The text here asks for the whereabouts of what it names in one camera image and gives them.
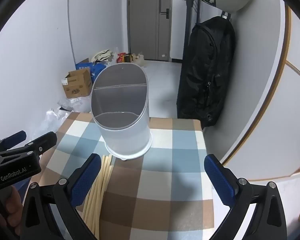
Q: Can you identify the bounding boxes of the white tote bag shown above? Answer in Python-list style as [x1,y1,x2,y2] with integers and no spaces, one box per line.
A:
[91,49,115,64]

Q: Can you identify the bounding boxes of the blue cardboard box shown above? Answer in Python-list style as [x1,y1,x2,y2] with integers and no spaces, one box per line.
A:
[75,61,107,84]

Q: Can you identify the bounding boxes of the bundle of wooden chopsticks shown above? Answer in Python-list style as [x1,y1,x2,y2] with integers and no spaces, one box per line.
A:
[84,154,114,240]

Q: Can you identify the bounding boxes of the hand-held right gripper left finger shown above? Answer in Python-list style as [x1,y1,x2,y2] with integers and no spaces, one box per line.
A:
[20,153,102,240]

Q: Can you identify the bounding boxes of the black coat rack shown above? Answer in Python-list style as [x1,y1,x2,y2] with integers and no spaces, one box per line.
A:
[181,0,232,64]

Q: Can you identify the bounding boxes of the grey parcel bag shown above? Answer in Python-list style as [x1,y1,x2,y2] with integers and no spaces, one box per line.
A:
[59,97,90,113]

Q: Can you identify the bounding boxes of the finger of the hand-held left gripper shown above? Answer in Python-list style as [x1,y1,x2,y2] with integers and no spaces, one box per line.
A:
[0,131,27,153]
[0,132,58,161]

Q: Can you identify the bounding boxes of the brown cardboard box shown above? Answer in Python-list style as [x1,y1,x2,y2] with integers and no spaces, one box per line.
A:
[62,69,93,99]

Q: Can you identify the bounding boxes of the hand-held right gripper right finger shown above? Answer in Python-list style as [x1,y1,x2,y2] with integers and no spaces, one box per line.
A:
[204,154,288,240]

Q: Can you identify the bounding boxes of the beige plastic bag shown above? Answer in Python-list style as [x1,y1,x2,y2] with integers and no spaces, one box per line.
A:
[132,52,149,67]

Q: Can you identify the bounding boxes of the white grey utensil holder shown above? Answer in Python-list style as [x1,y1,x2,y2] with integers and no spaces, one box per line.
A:
[90,64,153,161]

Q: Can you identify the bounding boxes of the grey door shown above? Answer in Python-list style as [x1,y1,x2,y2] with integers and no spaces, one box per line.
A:
[127,0,173,62]

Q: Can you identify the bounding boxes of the checked tablecloth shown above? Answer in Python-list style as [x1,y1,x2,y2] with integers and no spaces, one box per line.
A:
[37,111,240,240]

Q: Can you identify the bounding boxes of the clear crumpled plastic bags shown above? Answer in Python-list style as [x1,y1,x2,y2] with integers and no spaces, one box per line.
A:
[41,106,74,137]

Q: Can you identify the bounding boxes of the person's left hand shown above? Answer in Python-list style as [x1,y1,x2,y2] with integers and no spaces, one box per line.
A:
[2,186,24,237]

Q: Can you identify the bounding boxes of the black backpack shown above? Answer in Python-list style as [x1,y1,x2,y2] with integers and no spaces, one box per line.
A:
[176,16,236,128]

